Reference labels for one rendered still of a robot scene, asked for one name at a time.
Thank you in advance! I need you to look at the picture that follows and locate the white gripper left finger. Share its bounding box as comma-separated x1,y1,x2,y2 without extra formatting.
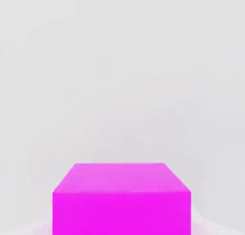
26,212,53,235

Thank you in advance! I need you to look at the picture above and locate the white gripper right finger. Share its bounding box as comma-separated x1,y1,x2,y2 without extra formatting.
190,205,219,235

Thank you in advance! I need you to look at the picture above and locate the small magenta cube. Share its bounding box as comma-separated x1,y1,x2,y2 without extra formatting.
52,162,191,235

